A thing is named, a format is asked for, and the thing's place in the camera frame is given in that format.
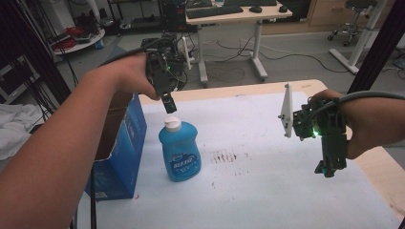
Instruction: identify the person's left hand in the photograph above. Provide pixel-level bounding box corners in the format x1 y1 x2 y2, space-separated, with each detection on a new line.
106 52 160 101

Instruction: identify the black computer tower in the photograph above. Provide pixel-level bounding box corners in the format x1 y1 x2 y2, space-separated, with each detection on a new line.
158 0 188 33

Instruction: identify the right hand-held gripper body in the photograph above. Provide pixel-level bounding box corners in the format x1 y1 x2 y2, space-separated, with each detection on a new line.
278 82 350 170

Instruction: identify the black office stool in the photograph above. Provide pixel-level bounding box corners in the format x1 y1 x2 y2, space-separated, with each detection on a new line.
327 0 380 48

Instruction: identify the white table mat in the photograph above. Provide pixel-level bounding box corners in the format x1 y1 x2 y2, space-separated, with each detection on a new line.
75 91 403 229

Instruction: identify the black floor cable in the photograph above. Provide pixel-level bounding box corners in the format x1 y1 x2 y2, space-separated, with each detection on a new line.
203 37 350 74

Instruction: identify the black curtain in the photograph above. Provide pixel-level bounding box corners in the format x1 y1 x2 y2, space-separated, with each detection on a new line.
0 0 73 106

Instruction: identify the wooden cabinet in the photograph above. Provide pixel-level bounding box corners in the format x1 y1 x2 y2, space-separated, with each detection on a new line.
261 0 356 36

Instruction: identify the person's right hand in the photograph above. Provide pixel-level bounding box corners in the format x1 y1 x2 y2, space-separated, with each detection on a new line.
309 89 381 160

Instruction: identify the black metal pole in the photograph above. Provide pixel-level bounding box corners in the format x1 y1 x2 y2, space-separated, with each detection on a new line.
346 0 405 95

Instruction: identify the white desk leg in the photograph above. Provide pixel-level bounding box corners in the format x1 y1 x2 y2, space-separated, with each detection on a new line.
329 0 389 75

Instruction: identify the red cable coil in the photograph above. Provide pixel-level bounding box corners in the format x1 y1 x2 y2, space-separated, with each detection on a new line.
52 26 84 52

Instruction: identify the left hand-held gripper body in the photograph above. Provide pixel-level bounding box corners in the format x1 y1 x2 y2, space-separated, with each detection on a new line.
139 33 196 96

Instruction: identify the black hanging cable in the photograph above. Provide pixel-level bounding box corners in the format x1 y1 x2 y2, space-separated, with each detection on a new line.
90 165 97 229

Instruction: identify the blue bottle with white cap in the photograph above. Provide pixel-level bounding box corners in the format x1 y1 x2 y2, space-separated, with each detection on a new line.
158 114 203 183

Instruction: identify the white cloth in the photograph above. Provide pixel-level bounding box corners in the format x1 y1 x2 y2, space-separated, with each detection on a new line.
0 102 46 162

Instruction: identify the black keyboard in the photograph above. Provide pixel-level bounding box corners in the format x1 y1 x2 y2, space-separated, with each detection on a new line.
185 5 245 20
223 0 278 8

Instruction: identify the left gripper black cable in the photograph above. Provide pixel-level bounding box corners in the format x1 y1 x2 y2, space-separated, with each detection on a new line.
98 37 168 68

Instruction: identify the round white table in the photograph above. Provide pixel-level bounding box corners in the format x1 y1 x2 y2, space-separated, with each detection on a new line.
52 28 106 55

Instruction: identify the wooden desk with white legs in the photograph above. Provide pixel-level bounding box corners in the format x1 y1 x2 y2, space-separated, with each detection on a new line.
184 2 293 89

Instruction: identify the blue cardboard box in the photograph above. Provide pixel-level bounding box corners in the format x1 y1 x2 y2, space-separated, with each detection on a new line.
83 92 148 201

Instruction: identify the right gripper grey cable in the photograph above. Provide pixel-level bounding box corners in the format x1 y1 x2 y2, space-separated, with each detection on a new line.
309 90 405 118

